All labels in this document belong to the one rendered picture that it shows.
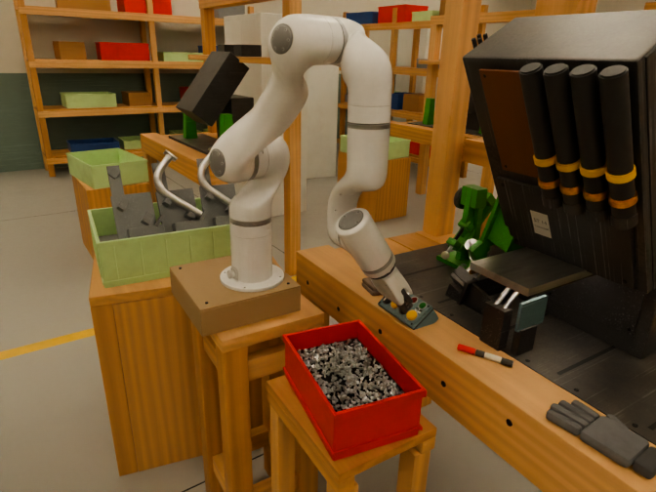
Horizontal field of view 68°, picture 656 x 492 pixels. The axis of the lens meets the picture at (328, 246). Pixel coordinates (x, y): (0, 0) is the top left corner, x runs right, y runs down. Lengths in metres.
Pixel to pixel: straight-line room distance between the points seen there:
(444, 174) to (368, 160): 0.98
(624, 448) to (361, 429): 0.47
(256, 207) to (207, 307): 0.30
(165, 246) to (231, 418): 0.67
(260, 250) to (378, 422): 0.59
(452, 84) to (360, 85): 0.96
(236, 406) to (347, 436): 0.52
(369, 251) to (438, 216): 0.97
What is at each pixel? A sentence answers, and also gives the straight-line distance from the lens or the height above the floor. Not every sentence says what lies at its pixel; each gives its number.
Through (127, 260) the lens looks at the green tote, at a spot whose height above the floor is 0.88.
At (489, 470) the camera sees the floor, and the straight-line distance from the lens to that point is 2.29.
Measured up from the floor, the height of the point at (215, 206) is 0.95.
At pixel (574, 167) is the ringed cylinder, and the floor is 1.39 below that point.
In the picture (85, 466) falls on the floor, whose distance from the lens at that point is 2.36.
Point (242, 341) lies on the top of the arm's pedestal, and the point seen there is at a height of 0.83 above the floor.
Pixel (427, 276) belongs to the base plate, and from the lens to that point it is 1.62.
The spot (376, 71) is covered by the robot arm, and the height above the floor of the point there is 1.54.
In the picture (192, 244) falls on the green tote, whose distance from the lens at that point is 1.86.
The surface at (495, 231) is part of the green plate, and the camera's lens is 1.35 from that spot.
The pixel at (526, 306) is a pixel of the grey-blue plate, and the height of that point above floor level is 1.03.
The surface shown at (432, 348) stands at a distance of 1.26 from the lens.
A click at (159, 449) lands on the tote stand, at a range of 2.21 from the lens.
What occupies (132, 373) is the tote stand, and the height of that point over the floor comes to 0.46.
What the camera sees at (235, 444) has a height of 0.48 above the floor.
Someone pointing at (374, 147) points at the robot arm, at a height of 1.39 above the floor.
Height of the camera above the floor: 1.56
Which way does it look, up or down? 21 degrees down
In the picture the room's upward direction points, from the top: 2 degrees clockwise
